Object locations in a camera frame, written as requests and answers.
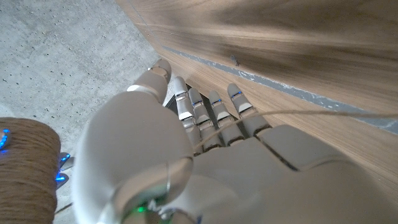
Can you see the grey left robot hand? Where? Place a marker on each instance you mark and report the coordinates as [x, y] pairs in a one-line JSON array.
[[248, 180]]

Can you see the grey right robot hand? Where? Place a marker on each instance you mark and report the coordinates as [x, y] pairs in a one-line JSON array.
[[64, 161]]

